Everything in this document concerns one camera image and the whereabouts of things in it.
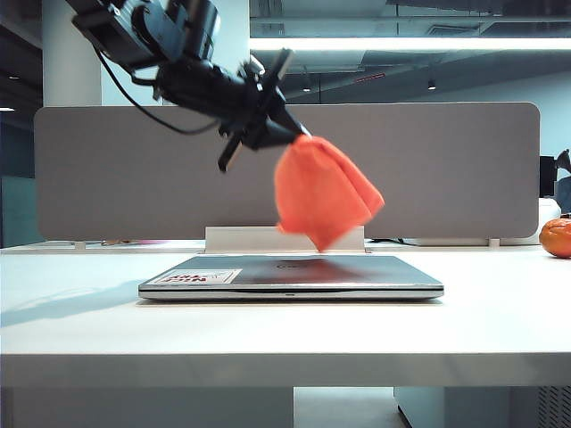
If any orange cloth rag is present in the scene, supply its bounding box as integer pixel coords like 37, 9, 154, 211
273, 135, 386, 254

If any orange round fruit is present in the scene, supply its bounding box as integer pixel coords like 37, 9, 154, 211
538, 217, 571, 259

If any white desk leg panel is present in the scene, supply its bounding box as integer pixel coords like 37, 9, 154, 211
12, 386, 294, 428

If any black monitor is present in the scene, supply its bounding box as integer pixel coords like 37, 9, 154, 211
539, 149, 571, 198

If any silver closed laptop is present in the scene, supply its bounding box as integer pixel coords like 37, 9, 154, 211
137, 254, 445, 303

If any grey fabric desk divider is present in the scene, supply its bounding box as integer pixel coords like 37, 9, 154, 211
34, 102, 542, 242

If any white rounded object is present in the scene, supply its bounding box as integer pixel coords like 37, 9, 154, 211
538, 198, 563, 223

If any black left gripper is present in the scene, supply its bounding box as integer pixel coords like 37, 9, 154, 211
154, 47, 314, 174

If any white cabinet with vent grille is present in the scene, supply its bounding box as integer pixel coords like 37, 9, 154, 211
393, 385, 571, 428

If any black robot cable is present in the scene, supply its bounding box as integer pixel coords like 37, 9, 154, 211
93, 44, 222, 136

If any white flat device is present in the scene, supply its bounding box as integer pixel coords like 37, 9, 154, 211
403, 236, 541, 247

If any long ceiling light strip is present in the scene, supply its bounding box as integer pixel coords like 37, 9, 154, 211
248, 37, 571, 52

